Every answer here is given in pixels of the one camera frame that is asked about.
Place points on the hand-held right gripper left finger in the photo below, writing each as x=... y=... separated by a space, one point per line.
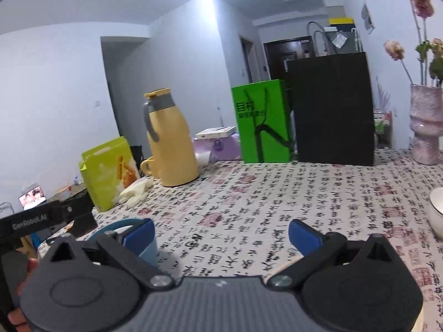
x=138 y=237

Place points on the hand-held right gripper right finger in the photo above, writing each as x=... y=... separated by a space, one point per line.
x=304 y=237

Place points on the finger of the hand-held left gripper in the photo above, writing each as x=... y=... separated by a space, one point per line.
x=69 y=209

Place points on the white bowl with dark rim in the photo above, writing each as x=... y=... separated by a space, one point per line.
x=123 y=230
x=436 y=214

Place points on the blue bowl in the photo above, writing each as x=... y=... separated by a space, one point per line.
x=149 y=254

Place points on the person's left hand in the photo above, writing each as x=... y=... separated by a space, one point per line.
x=16 y=320

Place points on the open laptop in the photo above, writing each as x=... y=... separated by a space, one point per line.
x=33 y=199

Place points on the white rubber gloves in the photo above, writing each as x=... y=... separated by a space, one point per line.
x=135 y=190

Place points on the yellow-green gift bag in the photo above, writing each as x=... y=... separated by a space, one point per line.
x=103 y=176

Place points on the calligraphy printed tablecloth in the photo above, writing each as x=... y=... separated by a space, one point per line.
x=259 y=207

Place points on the yellow mug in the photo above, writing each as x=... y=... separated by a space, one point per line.
x=149 y=167

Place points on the yellow thermos jug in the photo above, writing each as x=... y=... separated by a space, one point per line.
x=173 y=145

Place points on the white tissue paper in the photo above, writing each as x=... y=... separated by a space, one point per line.
x=203 y=155

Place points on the purple tissue pack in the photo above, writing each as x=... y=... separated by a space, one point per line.
x=225 y=150

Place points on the green paper bag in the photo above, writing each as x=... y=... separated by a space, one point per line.
x=263 y=124

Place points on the black paper bag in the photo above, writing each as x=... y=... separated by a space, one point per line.
x=332 y=110

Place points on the white flat box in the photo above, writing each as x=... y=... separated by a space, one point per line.
x=216 y=132

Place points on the small storage rack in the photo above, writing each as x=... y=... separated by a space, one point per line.
x=382 y=128

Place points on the pink textured vase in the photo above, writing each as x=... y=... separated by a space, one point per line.
x=427 y=124

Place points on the dark entrance door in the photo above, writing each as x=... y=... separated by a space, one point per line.
x=277 y=58

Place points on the grey interior door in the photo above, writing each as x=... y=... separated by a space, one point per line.
x=247 y=62

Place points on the grey storage box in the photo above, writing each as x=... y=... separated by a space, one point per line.
x=346 y=43

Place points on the yellow black box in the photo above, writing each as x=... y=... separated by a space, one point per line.
x=342 y=23

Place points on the dried pink flowers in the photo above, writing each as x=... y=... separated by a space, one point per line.
x=422 y=3

